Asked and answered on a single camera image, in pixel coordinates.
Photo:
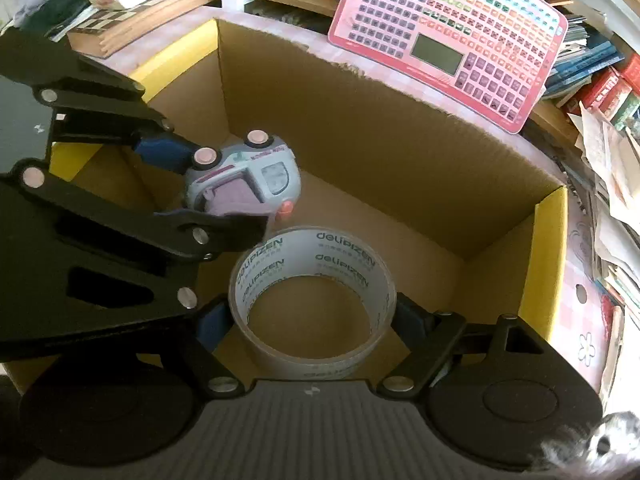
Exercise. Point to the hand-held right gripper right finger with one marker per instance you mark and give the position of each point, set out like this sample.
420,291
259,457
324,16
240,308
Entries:
407,320

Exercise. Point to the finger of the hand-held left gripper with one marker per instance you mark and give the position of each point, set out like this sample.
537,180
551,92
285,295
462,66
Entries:
100,240
155,147

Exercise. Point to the pink toy learning tablet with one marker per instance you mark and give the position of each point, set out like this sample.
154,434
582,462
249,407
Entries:
450,35

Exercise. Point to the white and pink toy car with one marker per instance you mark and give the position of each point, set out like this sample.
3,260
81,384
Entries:
272,175

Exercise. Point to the red box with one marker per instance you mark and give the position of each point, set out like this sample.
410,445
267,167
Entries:
610,90

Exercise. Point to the pink checked tablecloth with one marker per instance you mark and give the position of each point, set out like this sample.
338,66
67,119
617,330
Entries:
585,280

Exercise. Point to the row of upright books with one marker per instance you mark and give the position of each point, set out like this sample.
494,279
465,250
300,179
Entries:
580,55

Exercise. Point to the person's fluffy clothing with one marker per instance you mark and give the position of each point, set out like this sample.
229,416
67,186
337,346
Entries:
595,445

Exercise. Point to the stack of papers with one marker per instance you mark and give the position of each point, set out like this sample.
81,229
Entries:
617,200

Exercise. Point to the wooden chessboard box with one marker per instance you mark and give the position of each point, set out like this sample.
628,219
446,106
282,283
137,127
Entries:
135,15

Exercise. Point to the clear packing tape roll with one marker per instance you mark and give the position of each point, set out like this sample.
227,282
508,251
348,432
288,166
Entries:
310,256

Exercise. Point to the yellow cardboard box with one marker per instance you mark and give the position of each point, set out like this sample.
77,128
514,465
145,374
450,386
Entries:
400,160

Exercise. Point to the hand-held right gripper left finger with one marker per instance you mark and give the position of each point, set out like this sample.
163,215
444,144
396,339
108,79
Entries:
210,321

